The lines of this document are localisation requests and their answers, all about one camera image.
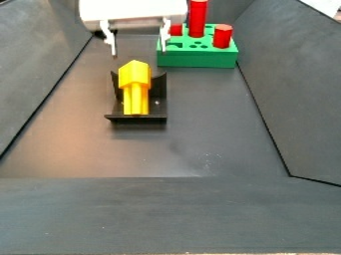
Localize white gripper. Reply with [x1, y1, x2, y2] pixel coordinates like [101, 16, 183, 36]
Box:
[79, 0, 187, 57]

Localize yellow three prong object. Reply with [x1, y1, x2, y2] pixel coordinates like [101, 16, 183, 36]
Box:
[119, 60, 152, 115]

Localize green shape sorter board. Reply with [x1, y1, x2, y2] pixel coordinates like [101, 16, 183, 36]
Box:
[156, 24, 238, 69]

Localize black curved fixture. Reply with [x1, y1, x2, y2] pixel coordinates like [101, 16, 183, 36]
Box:
[105, 73, 168, 124]

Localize red square block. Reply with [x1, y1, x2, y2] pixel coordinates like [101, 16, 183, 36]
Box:
[170, 24, 182, 36]

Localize tall red cylinder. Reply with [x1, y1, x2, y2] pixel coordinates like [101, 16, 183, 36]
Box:
[187, 0, 207, 38]

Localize red hexagonal block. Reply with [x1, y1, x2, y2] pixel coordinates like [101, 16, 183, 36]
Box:
[212, 24, 233, 49]

